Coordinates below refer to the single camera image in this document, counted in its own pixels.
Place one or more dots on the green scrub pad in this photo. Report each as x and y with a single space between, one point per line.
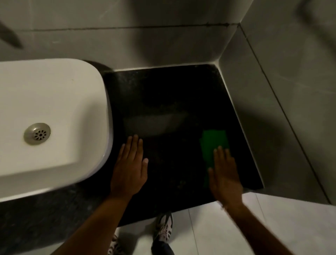
213 143

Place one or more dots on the white ceramic sink basin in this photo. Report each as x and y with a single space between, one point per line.
52 118

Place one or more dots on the person's left hand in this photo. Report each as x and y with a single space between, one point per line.
128 176

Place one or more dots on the person's dark trouser leg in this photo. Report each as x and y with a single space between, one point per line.
161 249

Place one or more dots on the metal sink drain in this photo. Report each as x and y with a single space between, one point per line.
37 133

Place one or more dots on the person's right thumb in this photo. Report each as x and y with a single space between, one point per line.
211 178

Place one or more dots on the person's left forearm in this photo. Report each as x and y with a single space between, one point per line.
91 228

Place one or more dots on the person's left little finger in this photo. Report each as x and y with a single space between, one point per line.
121 153

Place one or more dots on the person's left middle finger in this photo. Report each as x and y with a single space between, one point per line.
135 147

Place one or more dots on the person's right hand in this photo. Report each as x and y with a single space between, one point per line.
225 181

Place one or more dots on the person's right forearm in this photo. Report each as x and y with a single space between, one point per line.
257 231

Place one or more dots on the person's striped sneaker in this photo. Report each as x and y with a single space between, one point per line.
114 247
164 227

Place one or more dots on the person's left striped sneaker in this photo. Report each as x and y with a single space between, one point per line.
114 247

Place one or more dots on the person's right striped sneaker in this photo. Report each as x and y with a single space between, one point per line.
164 227

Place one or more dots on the person's left thumb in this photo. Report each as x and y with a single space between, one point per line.
145 165

